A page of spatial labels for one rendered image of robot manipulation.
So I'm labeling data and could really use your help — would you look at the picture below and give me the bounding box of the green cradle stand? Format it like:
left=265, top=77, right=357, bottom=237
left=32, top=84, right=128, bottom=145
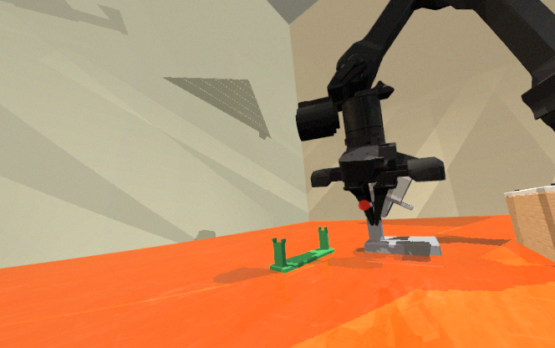
left=269, top=226, right=335, bottom=273

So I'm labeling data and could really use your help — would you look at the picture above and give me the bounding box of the grey tapered pin with red head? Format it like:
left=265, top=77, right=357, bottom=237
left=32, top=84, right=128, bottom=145
left=359, top=201, right=374, bottom=210

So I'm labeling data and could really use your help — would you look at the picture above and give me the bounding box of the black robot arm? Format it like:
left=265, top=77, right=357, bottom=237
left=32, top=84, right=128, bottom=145
left=296, top=0, right=555, bottom=183

